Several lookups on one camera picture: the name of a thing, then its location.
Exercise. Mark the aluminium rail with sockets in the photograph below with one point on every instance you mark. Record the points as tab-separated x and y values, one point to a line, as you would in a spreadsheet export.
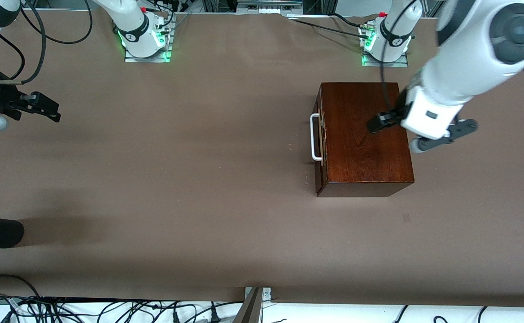
268	5

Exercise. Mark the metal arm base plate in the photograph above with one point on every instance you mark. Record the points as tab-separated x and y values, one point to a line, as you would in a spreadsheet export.
403	63
163	57

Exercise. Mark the metal table bracket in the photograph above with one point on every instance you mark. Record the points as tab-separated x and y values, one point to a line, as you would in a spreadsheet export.
254	309

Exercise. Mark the dark brown wooden cabinet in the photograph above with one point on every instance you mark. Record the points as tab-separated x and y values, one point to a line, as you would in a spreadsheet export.
360	152

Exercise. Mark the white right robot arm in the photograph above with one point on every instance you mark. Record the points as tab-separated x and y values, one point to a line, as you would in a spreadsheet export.
136	31

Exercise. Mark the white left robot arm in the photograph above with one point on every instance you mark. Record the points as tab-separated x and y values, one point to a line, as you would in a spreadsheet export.
468	58

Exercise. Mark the brown paper table cover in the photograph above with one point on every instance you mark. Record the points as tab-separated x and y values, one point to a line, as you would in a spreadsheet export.
221	202

